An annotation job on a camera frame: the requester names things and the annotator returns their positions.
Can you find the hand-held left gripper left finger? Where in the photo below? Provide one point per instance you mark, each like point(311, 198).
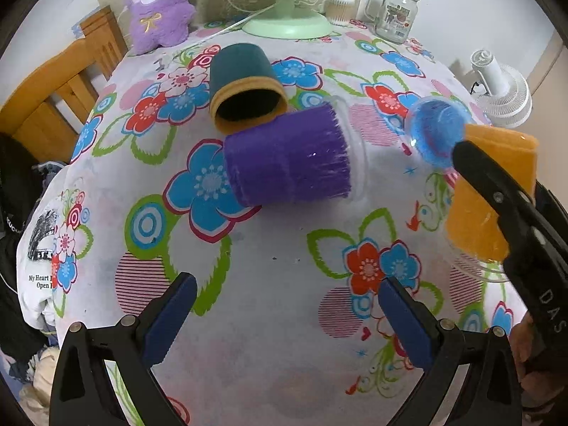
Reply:
point(171, 319)

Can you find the cotton swab container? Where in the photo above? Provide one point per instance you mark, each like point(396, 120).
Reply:
point(339, 9)

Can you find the glass jar mug green lid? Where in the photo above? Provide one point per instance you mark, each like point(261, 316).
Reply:
point(397, 13)

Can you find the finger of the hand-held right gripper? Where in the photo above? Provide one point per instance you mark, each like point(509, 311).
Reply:
point(550, 204)
point(481, 168)

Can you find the purple plush toy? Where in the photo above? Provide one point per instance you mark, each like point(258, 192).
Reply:
point(159, 13)

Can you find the floral tablecloth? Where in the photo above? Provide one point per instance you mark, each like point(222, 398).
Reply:
point(284, 239)

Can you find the small white fan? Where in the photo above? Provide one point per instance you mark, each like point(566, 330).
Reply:
point(506, 93)

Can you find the dark jacket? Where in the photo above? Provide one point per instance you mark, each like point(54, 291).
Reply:
point(17, 177)

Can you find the wooden chair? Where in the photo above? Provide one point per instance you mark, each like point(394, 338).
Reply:
point(57, 97)

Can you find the white printed shirt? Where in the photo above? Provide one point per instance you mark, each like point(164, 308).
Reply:
point(40, 257)

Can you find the cup with dark green sleeve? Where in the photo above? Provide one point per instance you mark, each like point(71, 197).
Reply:
point(242, 71)

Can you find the person's right hand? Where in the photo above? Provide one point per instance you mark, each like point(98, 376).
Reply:
point(523, 364)

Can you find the clear cup with purple sleeve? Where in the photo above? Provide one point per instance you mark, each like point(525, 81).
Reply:
point(284, 159)

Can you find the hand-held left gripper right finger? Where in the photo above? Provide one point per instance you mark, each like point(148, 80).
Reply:
point(404, 325)

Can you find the clear cup with orange sleeve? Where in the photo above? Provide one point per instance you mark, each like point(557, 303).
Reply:
point(479, 226)

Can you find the light green table fan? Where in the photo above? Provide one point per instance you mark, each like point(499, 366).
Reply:
point(288, 22)

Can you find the pile of clothes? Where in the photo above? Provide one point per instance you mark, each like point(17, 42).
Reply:
point(26, 381)

